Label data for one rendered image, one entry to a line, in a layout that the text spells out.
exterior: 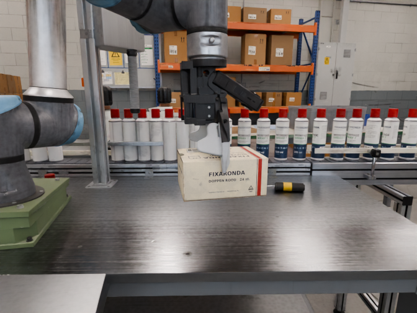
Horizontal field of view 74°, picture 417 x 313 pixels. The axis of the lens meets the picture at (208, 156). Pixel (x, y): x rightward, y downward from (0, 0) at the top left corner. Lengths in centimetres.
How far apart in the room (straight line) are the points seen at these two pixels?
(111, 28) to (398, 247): 95
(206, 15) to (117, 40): 52
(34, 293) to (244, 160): 41
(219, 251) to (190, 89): 33
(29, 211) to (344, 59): 608
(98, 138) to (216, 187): 57
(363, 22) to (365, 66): 87
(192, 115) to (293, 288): 40
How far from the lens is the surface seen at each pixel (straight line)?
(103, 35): 97
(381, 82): 740
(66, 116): 81
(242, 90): 55
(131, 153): 113
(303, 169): 114
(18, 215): 69
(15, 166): 76
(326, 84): 613
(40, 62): 82
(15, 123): 75
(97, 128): 99
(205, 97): 51
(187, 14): 55
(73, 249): 66
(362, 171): 124
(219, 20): 53
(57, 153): 123
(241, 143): 110
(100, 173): 102
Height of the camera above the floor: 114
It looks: 13 degrees down
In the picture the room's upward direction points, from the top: straight up
